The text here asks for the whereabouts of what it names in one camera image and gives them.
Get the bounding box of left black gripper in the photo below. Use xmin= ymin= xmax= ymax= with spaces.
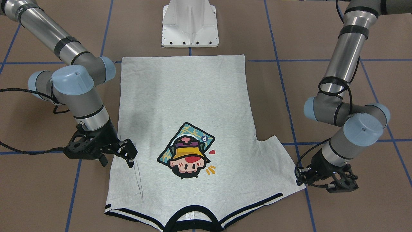
xmin=295 ymin=150 xmax=347 ymax=188

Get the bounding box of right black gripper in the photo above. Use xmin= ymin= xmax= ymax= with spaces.
xmin=76 ymin=119 xmax=138 ymax=169

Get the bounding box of grey cartoon print t-shirt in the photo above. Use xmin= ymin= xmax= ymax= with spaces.
xmin=105 ymin=55 xmax=304 ymax=232

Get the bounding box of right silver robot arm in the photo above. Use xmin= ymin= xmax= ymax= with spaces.
xmin=1 ymin=0 xmax=138 ymax=168

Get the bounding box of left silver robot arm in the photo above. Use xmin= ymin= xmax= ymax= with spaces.
xmin=295 ymin=0 xmax=411 ymax=193

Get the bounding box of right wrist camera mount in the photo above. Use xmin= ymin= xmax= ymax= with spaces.
xmin=63 ymin=131 xmax=103 ymax=160

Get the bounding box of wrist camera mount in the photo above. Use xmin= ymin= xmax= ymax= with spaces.
xmin=63 ymin=131 xmax=103 ymax=160
xmin=326 ymin=164 xmax=359 ymax=193

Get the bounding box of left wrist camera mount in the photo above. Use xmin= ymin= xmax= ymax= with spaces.
xmin=326 ymin=164 xmax=359 ymax=193

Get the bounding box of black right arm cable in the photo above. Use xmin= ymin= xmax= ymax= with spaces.
xmin=0 ymin=88 xmax=70 ymax=155

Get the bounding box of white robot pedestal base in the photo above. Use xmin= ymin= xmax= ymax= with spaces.
xmin=161 ymin=0 xmax=219 ymax=48

